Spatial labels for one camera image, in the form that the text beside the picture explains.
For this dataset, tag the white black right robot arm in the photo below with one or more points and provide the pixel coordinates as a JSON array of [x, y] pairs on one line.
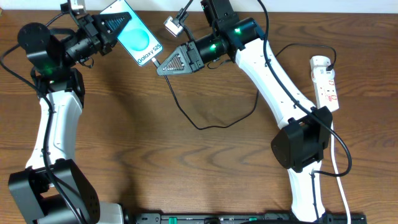
[[304, 129]]

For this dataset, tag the blue Galaxy smartphone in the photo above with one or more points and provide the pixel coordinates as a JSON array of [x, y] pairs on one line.
[[136, 38]]

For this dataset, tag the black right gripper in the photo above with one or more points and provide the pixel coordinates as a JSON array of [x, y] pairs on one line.
[[188, 53]]

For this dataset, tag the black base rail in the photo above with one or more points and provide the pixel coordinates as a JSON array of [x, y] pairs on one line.
[[281, 216]]

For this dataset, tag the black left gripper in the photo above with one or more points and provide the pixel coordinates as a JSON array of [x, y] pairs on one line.
[[88, 30]]

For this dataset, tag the white power strip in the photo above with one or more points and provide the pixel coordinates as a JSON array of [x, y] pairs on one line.
[[324, 84]]

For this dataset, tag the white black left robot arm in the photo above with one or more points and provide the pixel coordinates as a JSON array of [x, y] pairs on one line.
[[51, 188]]

